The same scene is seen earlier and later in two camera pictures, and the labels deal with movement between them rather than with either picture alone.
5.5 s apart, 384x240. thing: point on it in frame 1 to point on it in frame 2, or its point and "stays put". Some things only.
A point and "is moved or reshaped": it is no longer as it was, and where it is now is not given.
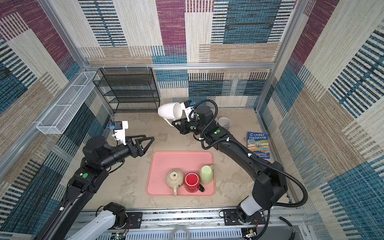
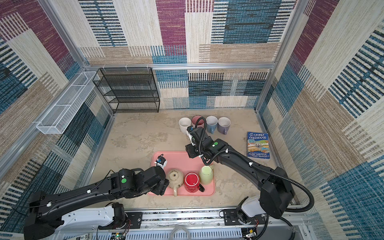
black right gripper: [183, 128] to [189, 149]
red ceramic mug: [191, 182] stays put
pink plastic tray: [159, 162] stays put
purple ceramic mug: [224, 122] stays put
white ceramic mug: [170, 111] is moved or reshaped
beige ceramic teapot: [174, 179] stays put
